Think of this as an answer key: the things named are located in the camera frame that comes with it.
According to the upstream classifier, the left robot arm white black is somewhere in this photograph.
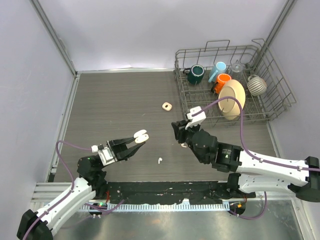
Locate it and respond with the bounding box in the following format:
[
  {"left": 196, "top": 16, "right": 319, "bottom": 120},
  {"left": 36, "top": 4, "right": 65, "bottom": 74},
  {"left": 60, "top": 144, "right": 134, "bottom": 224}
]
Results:
[{"left": 16, "top": 129, "right": 149, "bottom": 240}]

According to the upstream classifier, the white charging case gold trim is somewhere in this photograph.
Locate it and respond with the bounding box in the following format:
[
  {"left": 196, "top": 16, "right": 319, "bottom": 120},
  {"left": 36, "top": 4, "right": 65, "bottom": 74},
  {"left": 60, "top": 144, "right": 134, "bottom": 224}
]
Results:
[{"left": 133, "top": 129, "right": 149, "bottom": 144}]

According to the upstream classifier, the white cable duct strip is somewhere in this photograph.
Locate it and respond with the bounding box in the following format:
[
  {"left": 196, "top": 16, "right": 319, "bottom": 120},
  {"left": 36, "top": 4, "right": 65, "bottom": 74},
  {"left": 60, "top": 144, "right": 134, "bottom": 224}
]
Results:
[{"left": 77, "top": 202, "right": 230, "bottom": 213}]

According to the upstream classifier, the dark green mug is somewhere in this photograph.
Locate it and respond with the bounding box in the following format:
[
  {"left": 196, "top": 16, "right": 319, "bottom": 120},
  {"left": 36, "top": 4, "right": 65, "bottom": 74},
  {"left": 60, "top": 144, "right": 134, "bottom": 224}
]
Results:
[{"left": 182, "top": 64, "right": 205, "bottom": 85}]

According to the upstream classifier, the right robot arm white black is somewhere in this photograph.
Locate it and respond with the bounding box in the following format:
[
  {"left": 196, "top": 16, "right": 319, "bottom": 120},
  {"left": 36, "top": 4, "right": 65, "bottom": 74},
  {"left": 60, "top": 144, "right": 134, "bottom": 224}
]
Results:
[{"left": 171, "top": 120, "right": 320, "bottom": 203}]

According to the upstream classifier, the beige charging case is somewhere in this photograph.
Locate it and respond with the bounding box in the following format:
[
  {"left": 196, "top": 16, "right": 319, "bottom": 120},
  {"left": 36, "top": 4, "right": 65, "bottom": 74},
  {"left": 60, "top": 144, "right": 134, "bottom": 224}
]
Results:
[{"left": 161, "top": 102, "right": 173, "bottom": 112}]

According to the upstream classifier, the beige plate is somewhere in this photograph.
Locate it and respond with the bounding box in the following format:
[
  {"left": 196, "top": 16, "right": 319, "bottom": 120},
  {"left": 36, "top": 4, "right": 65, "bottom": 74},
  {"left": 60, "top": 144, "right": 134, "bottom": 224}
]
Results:
[{"left": 218, "top": 79, "right": 246, "bottom": 121}]

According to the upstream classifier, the light blue mug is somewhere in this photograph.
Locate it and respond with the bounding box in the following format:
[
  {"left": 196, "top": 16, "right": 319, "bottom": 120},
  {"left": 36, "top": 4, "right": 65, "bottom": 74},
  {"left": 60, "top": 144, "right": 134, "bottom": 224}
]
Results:
[{"left": 208, "top": 61, "right": 227, "bottom": 83}]

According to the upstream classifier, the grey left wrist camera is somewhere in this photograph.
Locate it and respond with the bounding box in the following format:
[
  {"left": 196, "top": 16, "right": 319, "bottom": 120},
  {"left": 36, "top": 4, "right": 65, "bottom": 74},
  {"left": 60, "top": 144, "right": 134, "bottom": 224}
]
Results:
[{"left": 98, "top": 146, "right": 117, "bottom": 167}]

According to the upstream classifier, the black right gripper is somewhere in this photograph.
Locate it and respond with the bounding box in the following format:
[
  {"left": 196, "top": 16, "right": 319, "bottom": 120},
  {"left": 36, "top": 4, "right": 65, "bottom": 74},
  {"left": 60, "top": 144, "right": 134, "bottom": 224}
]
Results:
[{"left": 172, "top": 119, "right": 206, "bottom": 164}]

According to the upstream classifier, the grey striped mug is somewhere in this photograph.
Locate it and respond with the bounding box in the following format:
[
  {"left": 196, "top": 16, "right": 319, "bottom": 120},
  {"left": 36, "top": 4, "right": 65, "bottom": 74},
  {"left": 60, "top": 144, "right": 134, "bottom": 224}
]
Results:
[{"left": 247, "top": 75, "right": 267, "bottom": 97}]

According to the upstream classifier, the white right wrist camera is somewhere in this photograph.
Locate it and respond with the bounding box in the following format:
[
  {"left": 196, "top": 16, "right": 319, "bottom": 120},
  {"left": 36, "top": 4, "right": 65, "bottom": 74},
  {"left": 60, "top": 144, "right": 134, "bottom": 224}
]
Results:
[{"left": 185, "top": 106, "right": 207, "bottom": 129}]

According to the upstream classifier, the grey wire dish rack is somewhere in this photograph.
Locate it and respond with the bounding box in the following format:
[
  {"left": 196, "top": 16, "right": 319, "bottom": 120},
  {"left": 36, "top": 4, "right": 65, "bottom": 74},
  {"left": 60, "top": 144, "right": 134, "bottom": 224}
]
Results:
[{"left": 173, "top": 38, "right": 297, "bottom": 126}]

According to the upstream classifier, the clear glass cup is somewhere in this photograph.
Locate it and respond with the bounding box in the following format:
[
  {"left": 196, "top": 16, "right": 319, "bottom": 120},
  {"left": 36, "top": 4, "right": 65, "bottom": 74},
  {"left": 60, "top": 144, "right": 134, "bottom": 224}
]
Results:
[{"left": 229, "top": 60, "right": 244, "bottom": 82}]

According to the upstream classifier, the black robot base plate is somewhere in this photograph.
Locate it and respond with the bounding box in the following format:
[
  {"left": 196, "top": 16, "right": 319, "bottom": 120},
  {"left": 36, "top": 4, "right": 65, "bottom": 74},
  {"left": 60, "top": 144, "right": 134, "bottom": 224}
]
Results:
[{"left": 87, "top": 180, "right": 257, "bottom": 206}]

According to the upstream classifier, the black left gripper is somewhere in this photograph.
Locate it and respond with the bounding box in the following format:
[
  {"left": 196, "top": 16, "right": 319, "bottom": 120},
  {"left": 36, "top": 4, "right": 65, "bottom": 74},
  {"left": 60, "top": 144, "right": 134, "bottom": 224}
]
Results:
[{"left": 106, "top": 134, "right": 144, "bottom": 166}]

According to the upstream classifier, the orange mug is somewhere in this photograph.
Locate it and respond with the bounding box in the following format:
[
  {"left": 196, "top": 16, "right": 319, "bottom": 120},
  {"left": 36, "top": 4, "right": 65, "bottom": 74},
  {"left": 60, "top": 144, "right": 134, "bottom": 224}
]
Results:
[{"left": 210, "top": 73, "right": 232, "bottom": 94}]

